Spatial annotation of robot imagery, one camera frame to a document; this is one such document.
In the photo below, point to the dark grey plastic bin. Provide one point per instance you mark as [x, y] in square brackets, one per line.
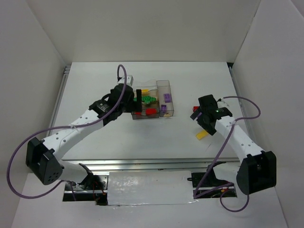
[141, 115]

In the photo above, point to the purple arch lego brick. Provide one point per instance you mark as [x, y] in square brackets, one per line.
[163, 109]

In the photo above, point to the white tape covered panel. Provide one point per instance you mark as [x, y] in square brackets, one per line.
[149, 188]

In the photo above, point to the purple square lego brick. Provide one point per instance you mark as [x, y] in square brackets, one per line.
[167, 97]

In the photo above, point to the clear plastic bin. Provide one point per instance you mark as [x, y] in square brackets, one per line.
[150, 85]

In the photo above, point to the yellow lego plate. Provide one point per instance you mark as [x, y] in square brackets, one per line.
[201, 134]

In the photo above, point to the aluminium table frame rail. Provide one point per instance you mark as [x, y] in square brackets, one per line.
[158, 142]

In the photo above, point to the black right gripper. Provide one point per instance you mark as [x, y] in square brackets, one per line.
[199, 116]

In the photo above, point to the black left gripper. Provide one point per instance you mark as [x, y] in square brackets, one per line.
[138, 102]

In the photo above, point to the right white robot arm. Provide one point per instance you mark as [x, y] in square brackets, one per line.
[257, 170]

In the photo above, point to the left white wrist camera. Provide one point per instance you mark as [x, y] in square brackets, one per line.
[128, 79]

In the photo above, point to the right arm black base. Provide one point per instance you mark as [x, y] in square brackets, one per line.
[211, 187]

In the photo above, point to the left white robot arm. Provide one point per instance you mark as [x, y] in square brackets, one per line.
[44, 157]

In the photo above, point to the green lego plate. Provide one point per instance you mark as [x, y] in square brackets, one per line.
[145, 98]

